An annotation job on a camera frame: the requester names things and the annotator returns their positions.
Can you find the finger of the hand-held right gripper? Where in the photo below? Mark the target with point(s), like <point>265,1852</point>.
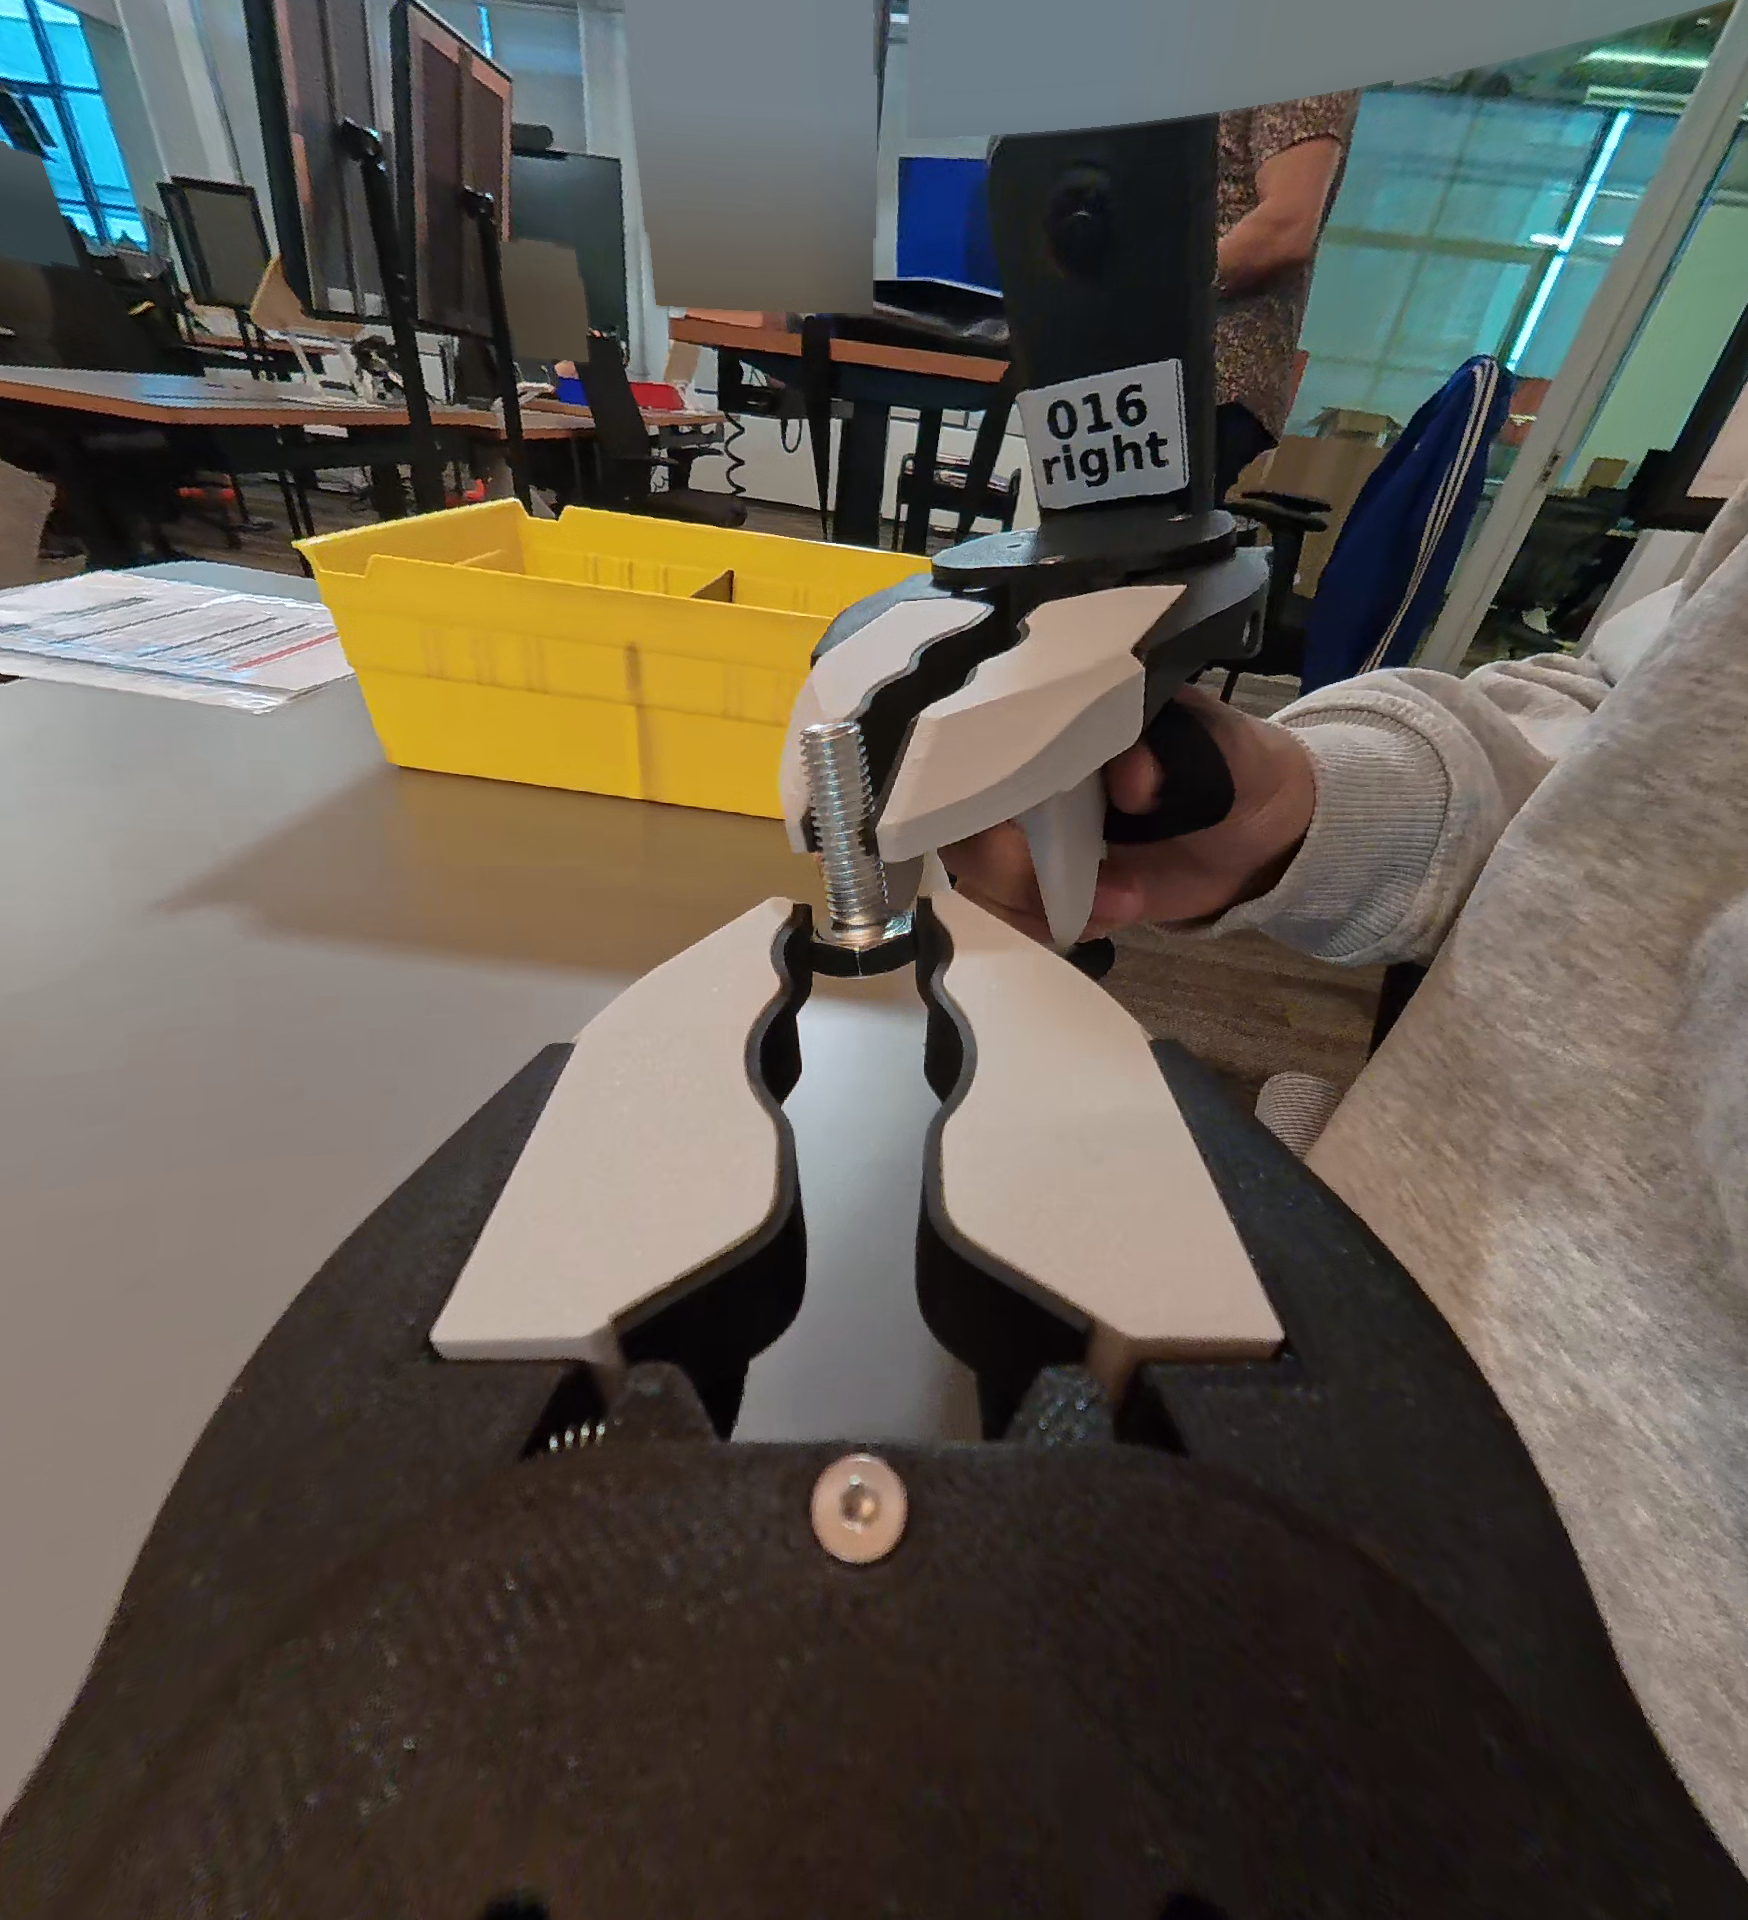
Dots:
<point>836,675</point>
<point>1033,719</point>

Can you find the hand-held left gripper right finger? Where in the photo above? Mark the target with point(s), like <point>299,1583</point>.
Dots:
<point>1100,1186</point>

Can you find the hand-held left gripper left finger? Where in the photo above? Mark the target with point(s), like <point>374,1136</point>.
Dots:
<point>620,1155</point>

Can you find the metal bolt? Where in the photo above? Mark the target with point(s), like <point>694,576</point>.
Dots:
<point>844,841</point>

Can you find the person's right forearm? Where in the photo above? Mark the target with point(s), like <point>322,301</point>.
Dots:
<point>1428,794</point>

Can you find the grey desk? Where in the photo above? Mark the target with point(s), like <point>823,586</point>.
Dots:
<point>214,975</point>

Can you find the black desk monitor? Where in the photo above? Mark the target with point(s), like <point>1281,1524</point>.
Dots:
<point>598,197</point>

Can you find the person's right hand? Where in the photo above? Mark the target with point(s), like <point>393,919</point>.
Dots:
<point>1235,855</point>

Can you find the blue screen monitor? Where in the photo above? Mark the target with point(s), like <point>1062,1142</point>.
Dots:
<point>942,211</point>

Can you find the cardboard box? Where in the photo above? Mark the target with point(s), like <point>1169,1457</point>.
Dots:
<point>1355,431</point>

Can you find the black office chair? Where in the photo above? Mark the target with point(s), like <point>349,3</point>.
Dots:
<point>1288,519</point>
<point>620,405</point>

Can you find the wooden-top table black legs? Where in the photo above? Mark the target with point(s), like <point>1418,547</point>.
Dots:
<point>815,344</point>

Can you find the yellow plastic bin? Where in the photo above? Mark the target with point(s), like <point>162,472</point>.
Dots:
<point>514,706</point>

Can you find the blue jacket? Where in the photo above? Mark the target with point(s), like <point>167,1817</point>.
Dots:
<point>1393,554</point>

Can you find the person's grey hoodie torso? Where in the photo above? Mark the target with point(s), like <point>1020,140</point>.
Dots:
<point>1609,1199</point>

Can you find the large monitor on stand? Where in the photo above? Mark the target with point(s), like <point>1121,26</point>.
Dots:
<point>320,149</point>
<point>454,149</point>

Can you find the laminated paper sheet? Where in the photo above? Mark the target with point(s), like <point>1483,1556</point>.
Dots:
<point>110,631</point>

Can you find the long wooden-top table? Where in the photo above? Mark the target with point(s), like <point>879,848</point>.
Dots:
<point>140,398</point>

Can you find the small black monitor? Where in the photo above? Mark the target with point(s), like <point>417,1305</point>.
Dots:
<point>223,241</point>

